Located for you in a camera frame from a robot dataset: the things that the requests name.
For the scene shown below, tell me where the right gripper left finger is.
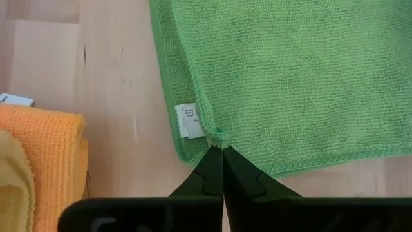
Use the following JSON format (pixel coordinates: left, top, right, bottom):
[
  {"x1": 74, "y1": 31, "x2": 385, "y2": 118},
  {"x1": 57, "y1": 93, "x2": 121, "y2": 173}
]
[{"x1": 169, "y1": 145, "x2": 224, "y2": 198}]

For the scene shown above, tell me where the green microfiber towel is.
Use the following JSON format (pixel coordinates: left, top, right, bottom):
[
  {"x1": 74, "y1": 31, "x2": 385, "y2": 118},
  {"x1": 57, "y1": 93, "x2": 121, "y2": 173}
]
[{"x1": 148, "y1": 0, "x2": 412, "y2": 177}]

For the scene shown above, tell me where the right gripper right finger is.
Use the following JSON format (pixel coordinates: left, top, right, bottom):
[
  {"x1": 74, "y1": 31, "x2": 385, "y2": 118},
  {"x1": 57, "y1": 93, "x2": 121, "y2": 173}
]
[{"x1": 222, "y1": 145, "x2": 303, "y2": 198}]

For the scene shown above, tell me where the yellow microfiber towel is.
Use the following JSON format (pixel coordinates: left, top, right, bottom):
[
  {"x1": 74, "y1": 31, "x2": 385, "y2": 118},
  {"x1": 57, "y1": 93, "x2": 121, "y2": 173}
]
[{"x1": 0, "y1": 130, "x2": 36, "y2": 232}]

